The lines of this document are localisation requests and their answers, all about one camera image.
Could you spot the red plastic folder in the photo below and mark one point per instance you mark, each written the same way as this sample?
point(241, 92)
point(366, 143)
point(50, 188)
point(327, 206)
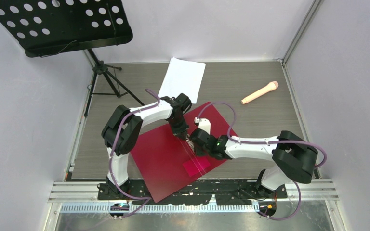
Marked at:
point(166, 162)

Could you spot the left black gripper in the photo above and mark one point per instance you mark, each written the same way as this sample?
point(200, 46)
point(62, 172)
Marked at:
point(180, 133)

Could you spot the black perforated music stand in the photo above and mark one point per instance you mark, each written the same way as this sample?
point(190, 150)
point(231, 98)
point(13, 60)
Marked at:
point(45, 28)

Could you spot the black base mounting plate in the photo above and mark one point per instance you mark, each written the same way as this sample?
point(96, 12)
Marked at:
point(199, 192)

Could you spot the metal folder clip mechanism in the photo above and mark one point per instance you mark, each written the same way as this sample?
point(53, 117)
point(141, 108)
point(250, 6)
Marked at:
point(189, 142)

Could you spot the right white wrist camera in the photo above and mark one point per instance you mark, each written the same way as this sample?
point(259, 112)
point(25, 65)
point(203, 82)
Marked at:
point(203, 124)

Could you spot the aluminium rail frame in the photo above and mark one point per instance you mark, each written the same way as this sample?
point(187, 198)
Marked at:
point(81, 196)

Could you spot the white paper sheets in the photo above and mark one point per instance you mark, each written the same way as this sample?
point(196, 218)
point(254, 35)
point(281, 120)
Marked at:
point(182, 77)

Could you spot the beige toy microphone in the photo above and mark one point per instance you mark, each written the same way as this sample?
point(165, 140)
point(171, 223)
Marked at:
point(271, 86)

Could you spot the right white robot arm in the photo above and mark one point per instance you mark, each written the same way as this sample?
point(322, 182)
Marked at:
point(294, 159)

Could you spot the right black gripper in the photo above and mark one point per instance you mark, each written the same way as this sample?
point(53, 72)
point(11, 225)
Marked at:
point(198, 152)

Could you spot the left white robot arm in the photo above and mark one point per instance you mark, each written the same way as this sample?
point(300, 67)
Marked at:
point(122, 131)

